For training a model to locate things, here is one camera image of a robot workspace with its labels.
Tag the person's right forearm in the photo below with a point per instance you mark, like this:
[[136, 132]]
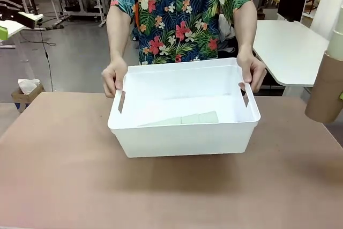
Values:
[[118, 36]]

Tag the person's left forearm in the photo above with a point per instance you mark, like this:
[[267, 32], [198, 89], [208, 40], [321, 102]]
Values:
[[245, 30]]

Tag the large white side table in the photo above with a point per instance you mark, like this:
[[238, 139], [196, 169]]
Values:
[[289, 52]]

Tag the black floor power strip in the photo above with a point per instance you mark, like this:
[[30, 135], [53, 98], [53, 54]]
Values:
[[55, 27]]

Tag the white crumpled tissue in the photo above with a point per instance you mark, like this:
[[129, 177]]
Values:
[[28, 85]]

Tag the person's left hand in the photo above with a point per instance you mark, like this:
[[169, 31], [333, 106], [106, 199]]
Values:
[[254, 70]]

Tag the white plastic basket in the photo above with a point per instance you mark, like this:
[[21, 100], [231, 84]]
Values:
[[185, 140]]

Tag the cardboard box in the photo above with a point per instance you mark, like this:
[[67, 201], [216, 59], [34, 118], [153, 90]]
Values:
[[26, 97]]

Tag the person's right hand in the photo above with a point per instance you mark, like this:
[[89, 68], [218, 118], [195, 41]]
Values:
[[112, 78]]

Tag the small white table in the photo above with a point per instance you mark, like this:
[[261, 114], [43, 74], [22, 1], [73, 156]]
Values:
[[14, 32]]

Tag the brown plastic cup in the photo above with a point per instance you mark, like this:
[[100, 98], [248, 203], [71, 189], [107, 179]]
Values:
[[324, 92]]

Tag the person in floral shirt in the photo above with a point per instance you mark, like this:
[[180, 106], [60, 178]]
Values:
[[182, 11]]

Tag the grey garment on chair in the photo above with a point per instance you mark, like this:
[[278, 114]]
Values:
[[226, 30]]

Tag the black office chair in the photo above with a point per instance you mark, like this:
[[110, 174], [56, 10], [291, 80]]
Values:
[[227, 52]]

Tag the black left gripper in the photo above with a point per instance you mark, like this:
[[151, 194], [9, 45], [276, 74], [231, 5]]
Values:
[[9, 11]]

